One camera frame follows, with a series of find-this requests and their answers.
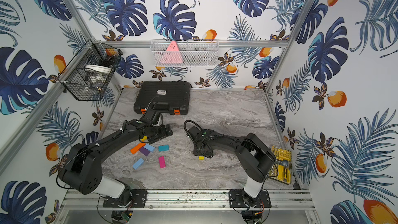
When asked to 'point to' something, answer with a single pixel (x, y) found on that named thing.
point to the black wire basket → (90, 72)
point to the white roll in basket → (102, 69)
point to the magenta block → (161, 162)
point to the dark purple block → (144, 151)
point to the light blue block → (138, 163)
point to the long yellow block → (201, 157)
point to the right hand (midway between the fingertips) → (200, 152)
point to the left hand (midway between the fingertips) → (167, 133)
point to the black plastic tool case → (173, 97)
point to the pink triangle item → (172, 54)
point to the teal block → (163, 148)
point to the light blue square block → (150, 148)
